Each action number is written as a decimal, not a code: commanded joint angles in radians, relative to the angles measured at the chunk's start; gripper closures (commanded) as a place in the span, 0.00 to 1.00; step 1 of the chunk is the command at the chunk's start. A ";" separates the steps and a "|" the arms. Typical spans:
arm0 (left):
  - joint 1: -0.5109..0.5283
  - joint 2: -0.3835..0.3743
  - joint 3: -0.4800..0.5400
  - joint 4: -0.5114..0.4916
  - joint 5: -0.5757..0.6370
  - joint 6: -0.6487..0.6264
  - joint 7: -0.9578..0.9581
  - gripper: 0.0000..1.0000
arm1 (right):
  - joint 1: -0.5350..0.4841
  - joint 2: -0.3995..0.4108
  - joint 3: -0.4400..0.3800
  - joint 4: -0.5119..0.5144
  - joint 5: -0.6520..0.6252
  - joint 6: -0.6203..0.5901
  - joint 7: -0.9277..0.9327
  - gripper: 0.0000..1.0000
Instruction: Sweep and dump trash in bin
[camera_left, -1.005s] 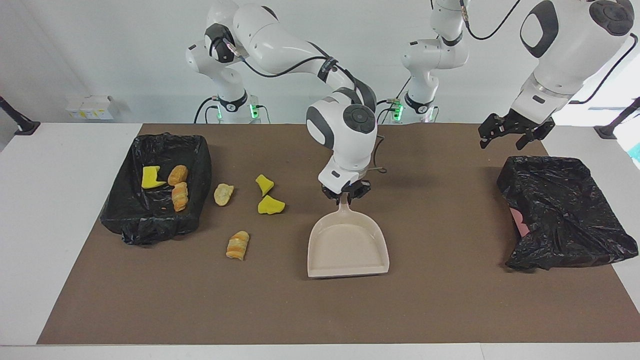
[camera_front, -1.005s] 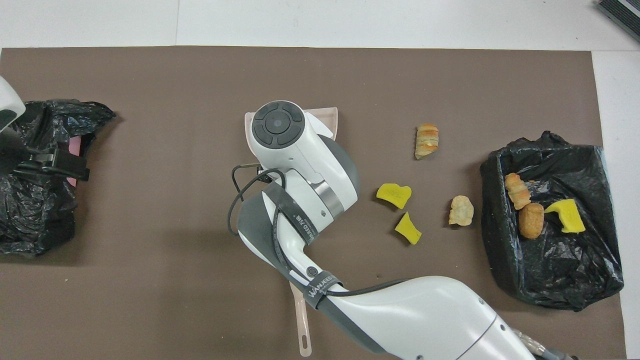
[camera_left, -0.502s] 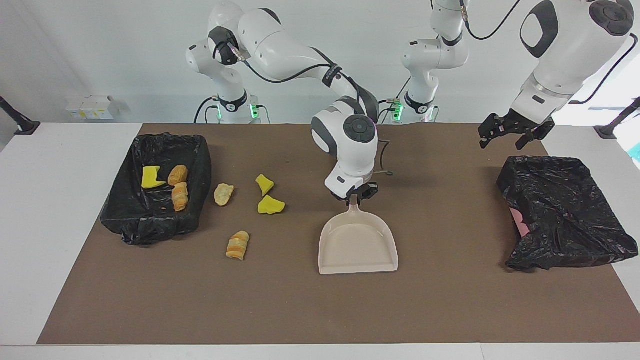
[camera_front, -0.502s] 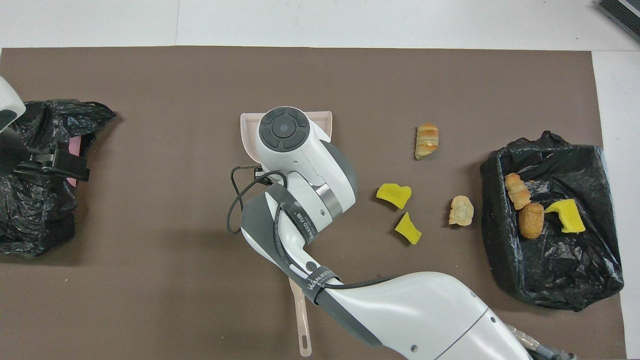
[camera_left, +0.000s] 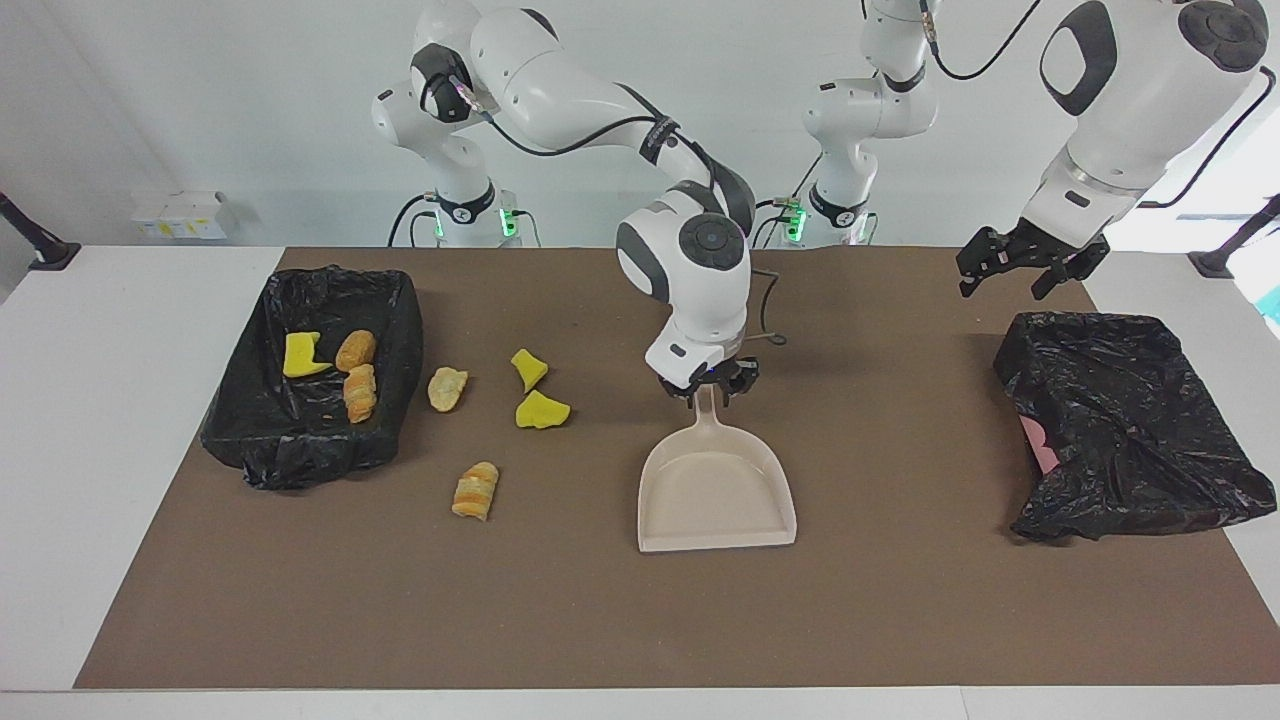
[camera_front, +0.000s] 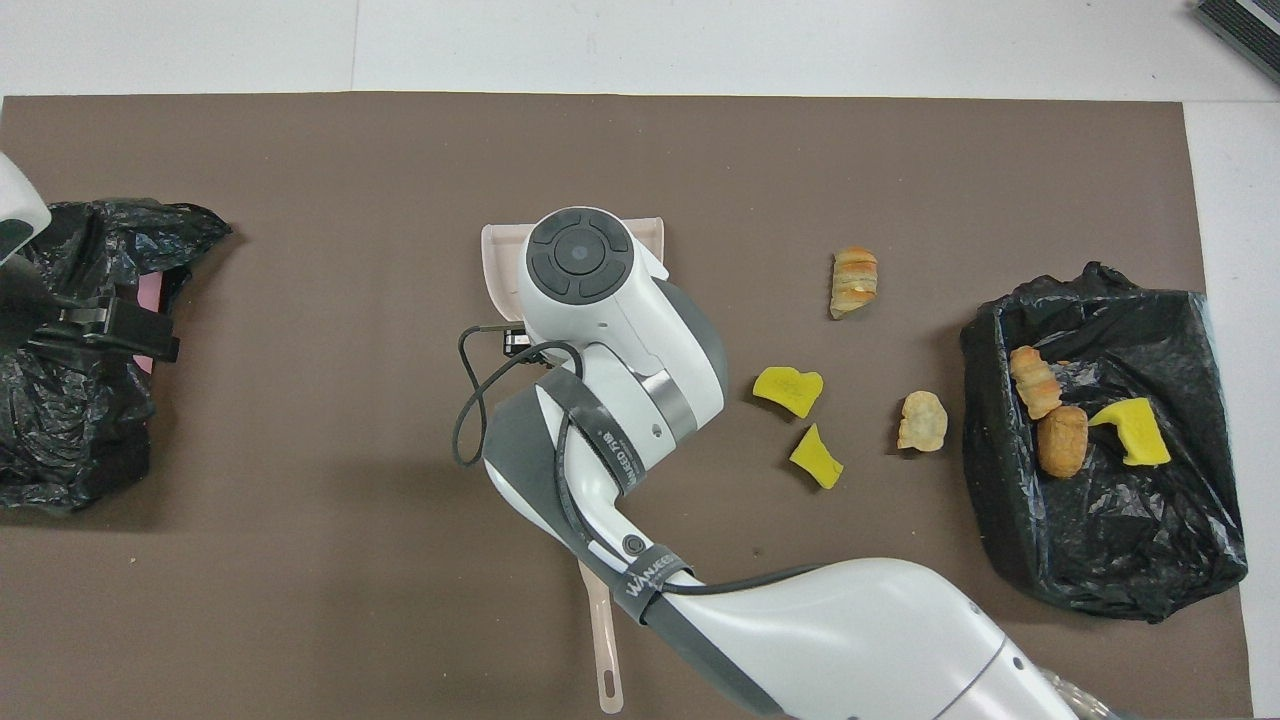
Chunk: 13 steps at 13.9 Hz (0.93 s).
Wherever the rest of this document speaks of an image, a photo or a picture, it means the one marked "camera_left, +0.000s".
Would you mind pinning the black camera stand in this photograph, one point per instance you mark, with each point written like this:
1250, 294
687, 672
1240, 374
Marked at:
45, 252
1215, 263

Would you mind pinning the small yellow sponge piece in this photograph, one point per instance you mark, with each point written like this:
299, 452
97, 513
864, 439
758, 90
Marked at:
528, 368

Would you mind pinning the beige plastic dustpan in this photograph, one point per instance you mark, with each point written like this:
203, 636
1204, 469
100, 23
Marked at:
715, 500

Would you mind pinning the black bag over pink bin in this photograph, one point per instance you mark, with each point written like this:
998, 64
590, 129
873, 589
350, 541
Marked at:
1120, 420

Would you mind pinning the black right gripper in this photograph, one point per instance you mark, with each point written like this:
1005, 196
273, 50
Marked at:
715, 378

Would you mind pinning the white wall power box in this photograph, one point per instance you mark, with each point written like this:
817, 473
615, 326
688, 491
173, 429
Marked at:
180, 214

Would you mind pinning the large yellow sponge piece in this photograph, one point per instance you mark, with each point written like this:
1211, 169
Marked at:
541, 411

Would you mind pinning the ridged pastry piece toy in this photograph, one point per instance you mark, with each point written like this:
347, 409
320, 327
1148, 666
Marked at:
360, 393

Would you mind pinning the striped croissant toy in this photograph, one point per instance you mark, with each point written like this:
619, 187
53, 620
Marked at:
476, 491

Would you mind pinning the notched yellow sponge piece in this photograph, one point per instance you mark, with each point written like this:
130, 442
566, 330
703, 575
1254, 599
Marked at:
300, 358

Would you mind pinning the brown bread roll toy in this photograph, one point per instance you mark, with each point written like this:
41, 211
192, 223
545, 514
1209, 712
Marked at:
356, 351

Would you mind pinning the teal object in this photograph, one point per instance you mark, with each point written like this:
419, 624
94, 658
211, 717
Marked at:
1272, 303

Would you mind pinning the pale dumpling toy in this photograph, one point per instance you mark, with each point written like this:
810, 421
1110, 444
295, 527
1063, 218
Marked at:
447, 389

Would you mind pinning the black bag lined bin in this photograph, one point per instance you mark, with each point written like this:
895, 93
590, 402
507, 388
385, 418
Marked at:
320, 440

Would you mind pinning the brown table mat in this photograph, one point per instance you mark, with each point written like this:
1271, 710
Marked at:
600, 600

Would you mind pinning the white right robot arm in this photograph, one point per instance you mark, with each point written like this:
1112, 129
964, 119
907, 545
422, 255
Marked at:
690, 280

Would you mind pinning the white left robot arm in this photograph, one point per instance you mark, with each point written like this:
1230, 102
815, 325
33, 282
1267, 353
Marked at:
1140, 100

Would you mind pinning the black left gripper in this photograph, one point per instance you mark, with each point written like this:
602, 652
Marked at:
1040, 245

